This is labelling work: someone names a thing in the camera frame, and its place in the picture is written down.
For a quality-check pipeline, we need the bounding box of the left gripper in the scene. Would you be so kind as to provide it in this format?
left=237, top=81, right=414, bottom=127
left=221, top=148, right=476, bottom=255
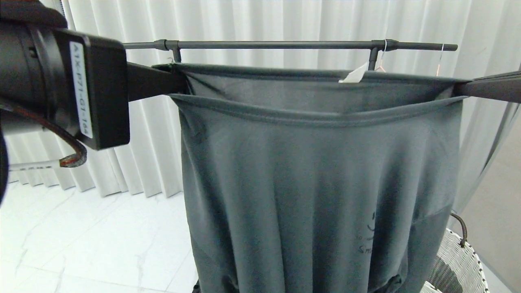
left=0, top=20, right=131, bottom=151

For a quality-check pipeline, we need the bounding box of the dark grey garment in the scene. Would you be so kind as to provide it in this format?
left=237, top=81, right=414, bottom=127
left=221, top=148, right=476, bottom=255
left=153, top=62, right=468, bottom=293

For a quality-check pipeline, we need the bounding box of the black clothes rack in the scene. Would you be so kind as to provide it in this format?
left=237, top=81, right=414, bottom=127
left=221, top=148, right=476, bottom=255
left=122, top=39, right=458, bottom=72

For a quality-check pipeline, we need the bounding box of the white laundry basket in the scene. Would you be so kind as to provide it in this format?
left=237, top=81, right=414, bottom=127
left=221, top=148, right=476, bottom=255
left=421, top=212, right=491, bottom=293

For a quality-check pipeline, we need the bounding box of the white curtain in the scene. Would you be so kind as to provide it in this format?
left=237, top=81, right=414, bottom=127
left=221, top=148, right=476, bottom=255
left=6, top=0, right=521, bottom=214

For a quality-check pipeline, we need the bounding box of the beige partition panel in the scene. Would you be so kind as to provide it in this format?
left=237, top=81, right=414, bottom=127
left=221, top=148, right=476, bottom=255
left=460, top=118, right=521, bottom=291

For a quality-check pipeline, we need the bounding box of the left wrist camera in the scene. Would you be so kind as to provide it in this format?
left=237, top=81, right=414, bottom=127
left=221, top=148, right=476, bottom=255
left=0, top=0, right=68, bottom=29

